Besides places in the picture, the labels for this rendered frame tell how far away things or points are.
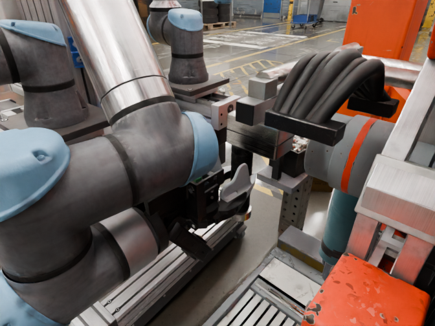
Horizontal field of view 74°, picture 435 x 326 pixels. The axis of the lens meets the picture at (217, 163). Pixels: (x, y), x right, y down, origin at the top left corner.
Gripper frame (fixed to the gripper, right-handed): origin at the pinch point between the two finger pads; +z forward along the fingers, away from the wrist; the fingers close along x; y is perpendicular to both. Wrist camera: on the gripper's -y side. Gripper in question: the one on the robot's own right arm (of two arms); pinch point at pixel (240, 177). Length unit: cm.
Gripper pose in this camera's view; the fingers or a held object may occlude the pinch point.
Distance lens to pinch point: 49.9
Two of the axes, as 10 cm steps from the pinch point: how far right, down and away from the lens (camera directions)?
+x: -7.5, -3.4, 5.7
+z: 6.6, -3.8, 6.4
